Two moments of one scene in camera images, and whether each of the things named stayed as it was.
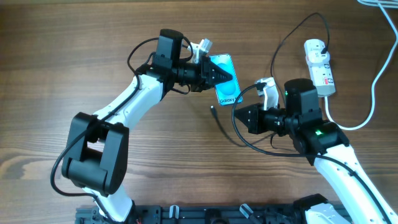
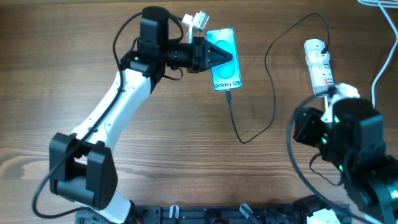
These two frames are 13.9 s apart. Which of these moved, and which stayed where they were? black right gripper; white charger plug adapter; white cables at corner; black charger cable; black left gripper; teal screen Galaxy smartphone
Moved: black right gripper; teal screen Galaxy smartphone; black left gripper; black charger cable
Stayed: white charger plug adapter; white cables at corner
